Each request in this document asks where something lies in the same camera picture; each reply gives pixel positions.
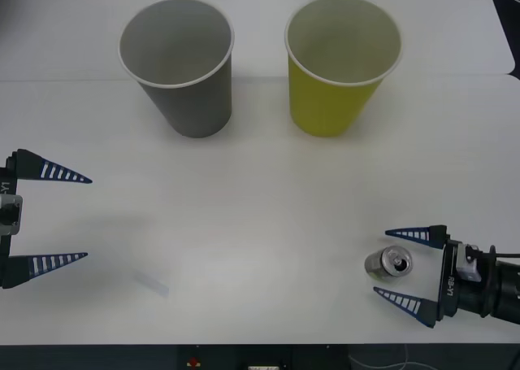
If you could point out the grey plastic waste bin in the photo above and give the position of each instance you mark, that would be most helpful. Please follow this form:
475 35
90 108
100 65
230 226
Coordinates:
191 110

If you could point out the silver drink can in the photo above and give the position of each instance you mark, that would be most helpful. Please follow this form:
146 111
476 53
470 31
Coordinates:
384 264

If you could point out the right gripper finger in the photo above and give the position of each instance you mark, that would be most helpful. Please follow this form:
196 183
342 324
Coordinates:
436 236
428 311

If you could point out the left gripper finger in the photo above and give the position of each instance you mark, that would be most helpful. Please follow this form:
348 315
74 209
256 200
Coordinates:
30 166
20 270

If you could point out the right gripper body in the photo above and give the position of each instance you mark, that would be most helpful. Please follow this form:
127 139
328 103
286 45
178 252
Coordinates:
450 280

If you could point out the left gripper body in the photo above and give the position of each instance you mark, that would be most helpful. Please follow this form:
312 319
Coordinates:
9 179

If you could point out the yellow-green plastic waste bin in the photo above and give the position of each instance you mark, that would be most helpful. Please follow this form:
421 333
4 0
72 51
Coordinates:
321 105

